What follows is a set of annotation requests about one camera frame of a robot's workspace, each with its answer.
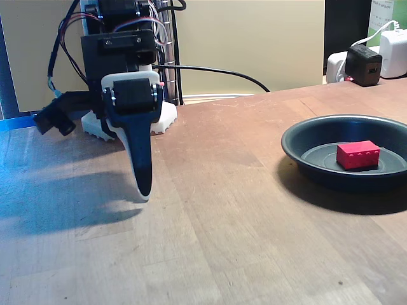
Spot beige backdrop board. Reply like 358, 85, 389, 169
0, 0, 93, 114

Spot bright blue strip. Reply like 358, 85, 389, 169
0, 116, 38, 132

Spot dark round bin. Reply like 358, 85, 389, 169
280, 114, 407, 193

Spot black vertical cable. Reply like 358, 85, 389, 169
155, 0, 188, 106

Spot black camera cable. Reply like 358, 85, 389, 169
46, 0, 80, 98

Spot black panel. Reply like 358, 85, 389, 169
324, 0, 373, 67

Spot white and red servo wires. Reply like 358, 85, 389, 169
113, 12, 169, 45

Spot white adapter cable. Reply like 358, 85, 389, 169
336, 20, 401, 82

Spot dark blue post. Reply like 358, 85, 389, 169
0, 15, 20, 120

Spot chrome ribbed pole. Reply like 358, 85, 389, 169
157, 0, 179, 104

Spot black gripper-mounted camera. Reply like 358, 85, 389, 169
32, 91, 104, 137

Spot red-orange lego block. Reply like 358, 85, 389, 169
336, 140, 382, 171

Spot black arching cable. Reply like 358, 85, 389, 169
151, 64, 272, 93

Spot green and white box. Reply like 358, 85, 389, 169
368, 0, 397, 48

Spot black cube charger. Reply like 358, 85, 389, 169
345, 44, 383, 87

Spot white power adapter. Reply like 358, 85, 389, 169
379, 29, 407, 79

